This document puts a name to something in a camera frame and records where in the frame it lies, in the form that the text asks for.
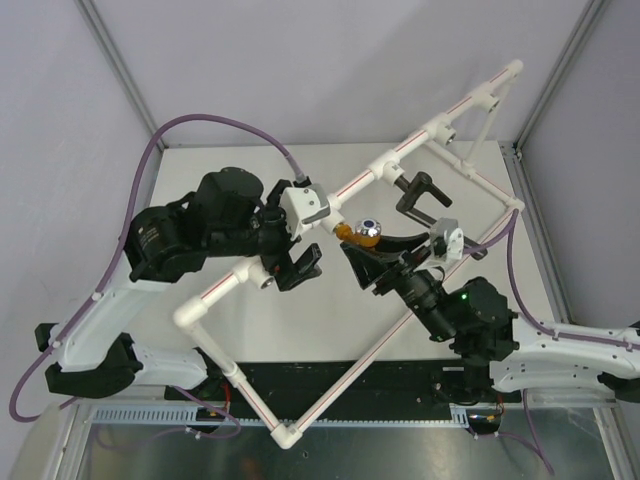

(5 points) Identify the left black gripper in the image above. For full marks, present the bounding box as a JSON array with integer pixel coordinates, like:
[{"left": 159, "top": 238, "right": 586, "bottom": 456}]
[{"left": 209, "top": 184, "right": 324, "bottom": 293}]

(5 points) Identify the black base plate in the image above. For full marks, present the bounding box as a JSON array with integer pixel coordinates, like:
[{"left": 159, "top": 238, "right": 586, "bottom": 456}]
[{"left": 164, "top": 359, "right": 524, "bottom": 426}]

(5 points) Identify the gold faucet with chrome knob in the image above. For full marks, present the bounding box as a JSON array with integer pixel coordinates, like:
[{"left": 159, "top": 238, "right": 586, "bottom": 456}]
[{"left": 334, "top": 218, "right": 382, "bottom": 248}]

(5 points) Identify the white PVC pipe frame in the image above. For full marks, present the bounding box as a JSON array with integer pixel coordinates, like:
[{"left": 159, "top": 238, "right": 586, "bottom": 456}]
[{"left": 173, "top": 59, "right": 523, "bottom": 450}]

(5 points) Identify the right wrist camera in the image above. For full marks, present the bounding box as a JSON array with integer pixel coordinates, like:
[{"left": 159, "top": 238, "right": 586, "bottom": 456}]
[{"left": 429, "top": 218, "right": 464, "bottom": 263}]

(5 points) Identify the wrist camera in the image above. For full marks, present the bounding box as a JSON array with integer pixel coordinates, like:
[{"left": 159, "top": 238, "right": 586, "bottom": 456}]
[
  {"left": 279, "top": 183, "right": 331, "bottom": 239},
  {"left": 429, "top": 218, "right": 464, "bottom": 263}
]

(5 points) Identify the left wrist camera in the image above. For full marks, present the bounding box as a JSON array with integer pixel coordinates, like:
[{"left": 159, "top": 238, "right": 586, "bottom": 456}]
[{"left": 279, "top": 183, "right": 331, "bottom": 239}]

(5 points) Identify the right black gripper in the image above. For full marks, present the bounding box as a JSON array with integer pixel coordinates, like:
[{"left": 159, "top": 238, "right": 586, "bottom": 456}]
[{"left": 334, "top": 233, "right": 452, "bottom": 343}]

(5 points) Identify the aluminium frame rail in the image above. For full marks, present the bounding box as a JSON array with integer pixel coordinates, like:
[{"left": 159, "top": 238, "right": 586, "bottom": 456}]
[{"left": 76, "top": 388, "right": 616, "bottom": 408}]

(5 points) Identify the white slotted cable duct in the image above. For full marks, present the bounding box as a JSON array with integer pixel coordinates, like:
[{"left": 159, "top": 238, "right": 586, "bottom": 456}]
[{"left": 92, "top": 402, "right": 501, "bottom": 429}]

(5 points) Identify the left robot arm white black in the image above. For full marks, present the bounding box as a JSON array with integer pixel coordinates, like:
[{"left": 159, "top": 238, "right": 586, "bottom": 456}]
[{"left": 35, "top": 167, "right": 330, "bottom": 399}]

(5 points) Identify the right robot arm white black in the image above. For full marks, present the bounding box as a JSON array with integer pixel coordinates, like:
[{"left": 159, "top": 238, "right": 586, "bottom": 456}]
[{"left": 341, "top": 236, "right": 639, "bottom": 403}]

